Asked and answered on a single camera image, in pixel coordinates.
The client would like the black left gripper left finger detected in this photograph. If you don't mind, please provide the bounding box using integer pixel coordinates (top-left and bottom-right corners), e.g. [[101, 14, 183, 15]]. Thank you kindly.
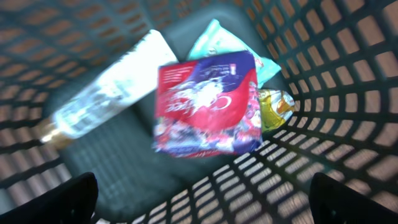
[[1, 172, 98, 224]]

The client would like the grey plastic mesh basket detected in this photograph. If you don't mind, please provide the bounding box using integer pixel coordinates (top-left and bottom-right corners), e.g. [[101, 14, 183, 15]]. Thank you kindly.
[[1, 0, 397, 223]]

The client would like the white tube gold cap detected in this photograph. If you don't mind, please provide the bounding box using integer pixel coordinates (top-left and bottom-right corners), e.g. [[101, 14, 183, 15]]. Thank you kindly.
[[39, 29, 178, 148]]

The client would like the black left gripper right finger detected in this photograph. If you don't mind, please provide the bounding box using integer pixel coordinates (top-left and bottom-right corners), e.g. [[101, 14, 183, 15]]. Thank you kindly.
[[308, 172, 397, 224]]

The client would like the green yellow juice carton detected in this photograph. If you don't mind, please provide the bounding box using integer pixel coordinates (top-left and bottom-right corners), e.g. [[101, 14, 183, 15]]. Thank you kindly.
[[259, 89, 295, 133]]

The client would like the red purple pad package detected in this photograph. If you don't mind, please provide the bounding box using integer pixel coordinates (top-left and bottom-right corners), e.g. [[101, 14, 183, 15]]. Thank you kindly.
[[153, 51, 262, 157]]

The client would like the teal wipes packet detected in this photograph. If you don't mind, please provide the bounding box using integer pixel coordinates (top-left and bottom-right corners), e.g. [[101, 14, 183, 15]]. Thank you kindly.
[[187, 19, 281, 88]]

